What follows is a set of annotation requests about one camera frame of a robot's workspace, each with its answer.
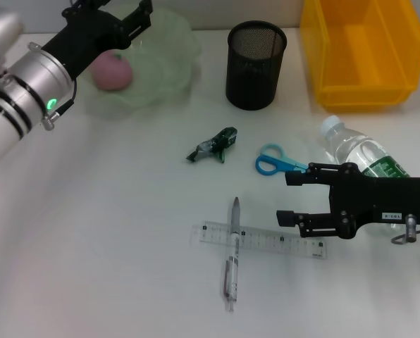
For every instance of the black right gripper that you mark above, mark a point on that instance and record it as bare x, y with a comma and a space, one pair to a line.
382, 199

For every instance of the yellow plastic storage bin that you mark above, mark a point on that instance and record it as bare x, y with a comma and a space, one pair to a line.
368, 63

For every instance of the translucent green plastic bowl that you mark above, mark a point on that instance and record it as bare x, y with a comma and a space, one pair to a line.
167, 67

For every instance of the clear plastic ruler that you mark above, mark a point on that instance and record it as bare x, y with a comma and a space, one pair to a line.
266, 241

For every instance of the black mesh pen holder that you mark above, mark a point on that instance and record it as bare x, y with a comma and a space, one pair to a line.
254, 77

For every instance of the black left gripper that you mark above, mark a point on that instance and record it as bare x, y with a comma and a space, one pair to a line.
86, 38

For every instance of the pink toy peach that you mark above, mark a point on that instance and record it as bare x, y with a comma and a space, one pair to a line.
111, 72

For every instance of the blue scissors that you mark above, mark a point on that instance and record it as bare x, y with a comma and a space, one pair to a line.
266, 165

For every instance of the clear water bottle green label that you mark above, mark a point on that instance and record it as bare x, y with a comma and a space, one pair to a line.
354, 148

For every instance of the green plastic wrapper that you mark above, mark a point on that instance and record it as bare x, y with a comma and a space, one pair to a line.
217, 142

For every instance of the silver ballpoint pen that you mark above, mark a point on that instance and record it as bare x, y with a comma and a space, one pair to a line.
233, 253

